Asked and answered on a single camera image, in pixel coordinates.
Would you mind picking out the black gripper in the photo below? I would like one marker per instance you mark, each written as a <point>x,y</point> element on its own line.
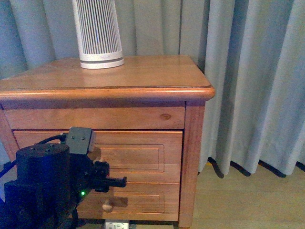
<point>87,175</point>

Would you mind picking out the wooden drawer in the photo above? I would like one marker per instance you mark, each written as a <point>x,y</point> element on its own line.
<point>141,156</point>
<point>137,201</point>

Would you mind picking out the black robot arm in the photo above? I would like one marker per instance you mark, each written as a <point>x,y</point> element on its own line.
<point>51,183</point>

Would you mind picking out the floor power socket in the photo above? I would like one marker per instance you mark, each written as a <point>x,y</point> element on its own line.
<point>117,224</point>

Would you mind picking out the wooden nightstand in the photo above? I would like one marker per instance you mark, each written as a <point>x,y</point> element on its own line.
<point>147,93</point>

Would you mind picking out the white cylindrical air purifier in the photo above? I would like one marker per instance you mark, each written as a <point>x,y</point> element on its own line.
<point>98,35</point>

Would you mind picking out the grey curtain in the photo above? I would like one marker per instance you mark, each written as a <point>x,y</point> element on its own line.
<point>253,53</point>

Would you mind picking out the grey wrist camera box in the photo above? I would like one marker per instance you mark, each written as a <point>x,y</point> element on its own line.
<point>80,140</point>

